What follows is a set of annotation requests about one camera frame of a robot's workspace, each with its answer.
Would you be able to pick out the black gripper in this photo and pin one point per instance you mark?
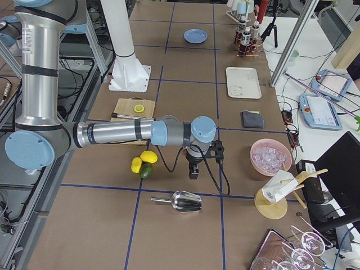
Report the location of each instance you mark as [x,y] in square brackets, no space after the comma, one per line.
[193,161]

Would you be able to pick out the blue plate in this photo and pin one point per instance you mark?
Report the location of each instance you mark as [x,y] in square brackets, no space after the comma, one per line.
[195,36]

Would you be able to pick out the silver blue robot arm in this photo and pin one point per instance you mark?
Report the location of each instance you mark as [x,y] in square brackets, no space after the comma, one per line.
[40,136]

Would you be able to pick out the steel ice scoop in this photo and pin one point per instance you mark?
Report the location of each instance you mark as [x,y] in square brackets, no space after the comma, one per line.
[182,201]

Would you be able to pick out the yellow lemon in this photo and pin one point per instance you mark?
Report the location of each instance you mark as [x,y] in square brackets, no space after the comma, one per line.
[136,165]
[149,157]

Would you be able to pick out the green lime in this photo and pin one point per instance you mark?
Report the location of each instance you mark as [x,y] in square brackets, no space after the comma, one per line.
[146,170]

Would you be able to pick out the grey folded cloth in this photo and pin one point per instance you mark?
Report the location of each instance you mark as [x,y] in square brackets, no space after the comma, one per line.
[251,119]

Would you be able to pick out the pink bowl of ice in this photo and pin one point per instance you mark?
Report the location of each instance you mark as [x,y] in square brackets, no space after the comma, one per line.
[268,156]

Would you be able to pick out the wooden cup stand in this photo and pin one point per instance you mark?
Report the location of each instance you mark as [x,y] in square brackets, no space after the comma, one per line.
[279,209]

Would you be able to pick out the lemon half slice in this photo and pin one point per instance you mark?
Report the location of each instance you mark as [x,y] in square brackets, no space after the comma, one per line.
[139,108]

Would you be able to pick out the white box on stand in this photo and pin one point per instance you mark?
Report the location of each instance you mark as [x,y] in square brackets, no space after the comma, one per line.
[279,186]

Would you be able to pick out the wooden cutting board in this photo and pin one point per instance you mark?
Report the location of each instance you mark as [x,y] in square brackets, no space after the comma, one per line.
[127,110]

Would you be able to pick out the cream bear tray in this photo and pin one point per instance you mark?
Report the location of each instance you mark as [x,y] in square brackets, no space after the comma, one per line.
[242,82]

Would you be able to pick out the blue teach pendant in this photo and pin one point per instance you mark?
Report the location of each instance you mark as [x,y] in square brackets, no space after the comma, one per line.
[318,113]
[331,84]

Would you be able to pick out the clear wine glass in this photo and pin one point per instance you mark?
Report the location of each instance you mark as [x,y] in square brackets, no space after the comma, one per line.
[299,258]
[309,241]

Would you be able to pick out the dark bottle white cap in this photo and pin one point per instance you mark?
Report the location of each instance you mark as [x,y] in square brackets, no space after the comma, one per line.
[240,29]

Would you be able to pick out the black monitor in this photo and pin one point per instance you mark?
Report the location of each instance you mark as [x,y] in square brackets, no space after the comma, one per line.
[342,181]

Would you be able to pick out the black tripod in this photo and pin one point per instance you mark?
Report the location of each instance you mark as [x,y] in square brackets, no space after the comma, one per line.
[272,26]

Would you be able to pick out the blue cup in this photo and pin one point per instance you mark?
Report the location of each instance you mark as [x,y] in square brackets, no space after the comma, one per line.
[241,7]

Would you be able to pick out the red thermos bottle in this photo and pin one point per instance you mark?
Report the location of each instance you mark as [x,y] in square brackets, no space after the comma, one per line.
[262,10]

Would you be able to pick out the copper wire bottle rack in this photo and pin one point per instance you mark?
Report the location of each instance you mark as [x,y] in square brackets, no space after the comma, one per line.
[252,49]

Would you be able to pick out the aluminium frame post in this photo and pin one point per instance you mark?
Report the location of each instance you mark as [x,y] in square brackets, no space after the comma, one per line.
[301,22]

